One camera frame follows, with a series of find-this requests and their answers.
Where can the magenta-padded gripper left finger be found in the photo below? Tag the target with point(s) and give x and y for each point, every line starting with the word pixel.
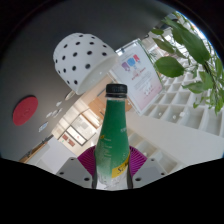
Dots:
pixel 71 171

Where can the small round badge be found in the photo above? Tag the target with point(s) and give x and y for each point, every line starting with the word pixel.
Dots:
pixel 70 95
pixel 58 103

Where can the small blue card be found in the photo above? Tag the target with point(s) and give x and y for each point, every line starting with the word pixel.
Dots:
pixel 43 126

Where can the ceiling lights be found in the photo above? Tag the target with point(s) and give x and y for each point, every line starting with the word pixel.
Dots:
pixel 182 114

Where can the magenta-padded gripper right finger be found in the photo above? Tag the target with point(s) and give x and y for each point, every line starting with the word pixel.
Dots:
pixel 150 171

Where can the clear acrylic sign stand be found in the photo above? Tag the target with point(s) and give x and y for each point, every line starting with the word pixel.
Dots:
pixel 140 76

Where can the flat round red coaster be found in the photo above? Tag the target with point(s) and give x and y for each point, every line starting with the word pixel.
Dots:
pixel 25 110

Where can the white polka-dot cup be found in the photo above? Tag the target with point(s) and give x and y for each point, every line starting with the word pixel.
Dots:
pixel 80 60

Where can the green plastic drink bottle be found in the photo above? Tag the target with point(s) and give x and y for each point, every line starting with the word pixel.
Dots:
pixel 112 140

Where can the green leafy potted plant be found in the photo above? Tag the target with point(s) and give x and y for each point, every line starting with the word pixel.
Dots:
pixel 190 43

